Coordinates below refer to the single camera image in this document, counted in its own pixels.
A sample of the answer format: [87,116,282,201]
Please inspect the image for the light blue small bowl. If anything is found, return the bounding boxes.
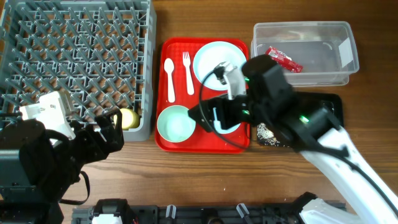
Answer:
[213,108,240,134]

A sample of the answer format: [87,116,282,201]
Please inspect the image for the yellow plastic cup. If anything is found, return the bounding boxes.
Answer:
[120,108,140,130]

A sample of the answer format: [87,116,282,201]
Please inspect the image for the rice and food scraps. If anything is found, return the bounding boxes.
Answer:
[257,123,284,147]

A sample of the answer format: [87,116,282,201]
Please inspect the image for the red snack wrapper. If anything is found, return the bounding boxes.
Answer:
[265,46,303,73]

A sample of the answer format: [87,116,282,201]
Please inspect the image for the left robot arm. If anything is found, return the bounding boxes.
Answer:
[1,109,124,223]

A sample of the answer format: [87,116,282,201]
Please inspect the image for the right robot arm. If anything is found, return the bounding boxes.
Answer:
[188,55,397,223]

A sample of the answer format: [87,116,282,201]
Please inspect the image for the black rectangular waste tray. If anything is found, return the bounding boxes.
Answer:
[256,90,345,147]

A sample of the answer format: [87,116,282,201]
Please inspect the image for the grey plastic dishwasher rack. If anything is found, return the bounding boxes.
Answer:
[1,0,157,141]

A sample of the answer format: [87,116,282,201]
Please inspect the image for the clear plastic waste bin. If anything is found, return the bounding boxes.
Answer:
[251,21,359,86]

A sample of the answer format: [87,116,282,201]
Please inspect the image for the green saucer plate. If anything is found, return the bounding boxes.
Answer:
[157,105,196,143]

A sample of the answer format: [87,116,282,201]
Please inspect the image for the cream plastic fork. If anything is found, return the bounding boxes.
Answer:
[182,52,195,95]

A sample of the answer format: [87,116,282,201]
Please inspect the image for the large light blue plate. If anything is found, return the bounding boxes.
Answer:
[193,41,247,83]

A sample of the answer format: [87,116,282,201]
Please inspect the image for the cream plastic spoon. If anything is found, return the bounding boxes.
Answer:
[164,58,175,103]

